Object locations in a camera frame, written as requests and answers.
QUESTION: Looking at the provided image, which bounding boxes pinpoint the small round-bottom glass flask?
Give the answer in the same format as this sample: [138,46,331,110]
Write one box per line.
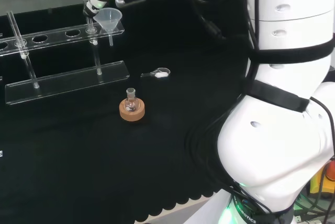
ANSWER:
[124,88,138,113]

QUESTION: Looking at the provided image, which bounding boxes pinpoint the glass weighing funnel with powder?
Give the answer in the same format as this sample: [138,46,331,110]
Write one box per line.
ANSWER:
[140,67,171,80]

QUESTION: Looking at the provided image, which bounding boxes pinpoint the clear plastic funnel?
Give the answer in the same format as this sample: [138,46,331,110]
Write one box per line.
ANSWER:
[93,7,123,47]

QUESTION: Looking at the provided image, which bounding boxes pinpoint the yellow stop button box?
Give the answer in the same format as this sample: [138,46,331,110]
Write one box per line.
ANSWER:
[309,159,335,199]

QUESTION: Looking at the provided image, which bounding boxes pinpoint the cork ring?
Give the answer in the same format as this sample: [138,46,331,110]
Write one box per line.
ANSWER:
[119,97,146,124]

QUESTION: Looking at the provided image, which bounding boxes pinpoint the black bench cloth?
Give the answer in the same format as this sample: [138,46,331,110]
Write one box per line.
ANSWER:
[0,0,253,223]

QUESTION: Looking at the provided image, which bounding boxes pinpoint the black cable bundle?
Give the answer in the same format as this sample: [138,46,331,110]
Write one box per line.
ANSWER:
[172,0,264,200]

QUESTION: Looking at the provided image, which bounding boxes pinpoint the clear acrylic funnel stand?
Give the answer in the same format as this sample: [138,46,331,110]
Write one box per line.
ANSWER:
[0,10,130,106]

